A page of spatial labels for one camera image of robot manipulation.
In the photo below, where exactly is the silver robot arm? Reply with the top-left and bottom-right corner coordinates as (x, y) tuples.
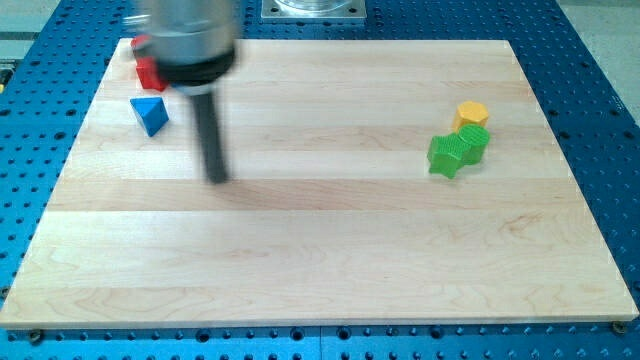
(124, 0), (237, 184)

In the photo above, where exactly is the blue triangle block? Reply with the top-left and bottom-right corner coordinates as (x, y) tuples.
(130, 97), (169, 137)

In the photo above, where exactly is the yellow hexagon block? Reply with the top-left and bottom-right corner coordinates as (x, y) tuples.
(452, 101), (489, 132)

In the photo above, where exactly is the wooden board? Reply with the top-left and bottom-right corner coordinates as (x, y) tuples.
(1, 40), (638, 329)

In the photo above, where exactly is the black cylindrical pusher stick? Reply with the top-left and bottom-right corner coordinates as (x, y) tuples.
(192, 91), (228, 184)

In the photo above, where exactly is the green cylinder block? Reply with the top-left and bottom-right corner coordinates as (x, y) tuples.
(458, 124), (490, 165)

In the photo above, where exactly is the blue perforated table plate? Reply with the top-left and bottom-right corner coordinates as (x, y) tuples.
(1, 0), (639, 359)

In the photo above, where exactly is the green star block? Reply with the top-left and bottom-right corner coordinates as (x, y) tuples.
(427, 133), (471, 179)

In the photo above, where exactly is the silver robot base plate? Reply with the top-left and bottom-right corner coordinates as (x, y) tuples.
(261, 0), (367, 20)

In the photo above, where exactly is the red star block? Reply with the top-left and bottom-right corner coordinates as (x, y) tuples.
(130, 35), (168, 92)

